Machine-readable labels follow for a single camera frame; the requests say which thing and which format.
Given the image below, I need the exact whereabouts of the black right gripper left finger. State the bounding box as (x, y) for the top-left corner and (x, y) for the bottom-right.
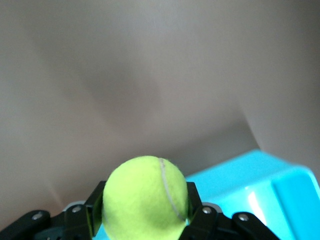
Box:
(0, 180), (107, 240)

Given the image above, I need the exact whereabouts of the blue plastic bin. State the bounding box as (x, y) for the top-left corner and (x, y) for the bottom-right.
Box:
(62, 149), (320, 240)

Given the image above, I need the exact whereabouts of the yellow-green tennis ball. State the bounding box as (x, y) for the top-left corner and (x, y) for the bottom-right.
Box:
(101, 155), (190, 240)

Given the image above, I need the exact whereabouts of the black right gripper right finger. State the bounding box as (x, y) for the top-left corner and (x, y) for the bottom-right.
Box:
(178, 181), (281, 240)

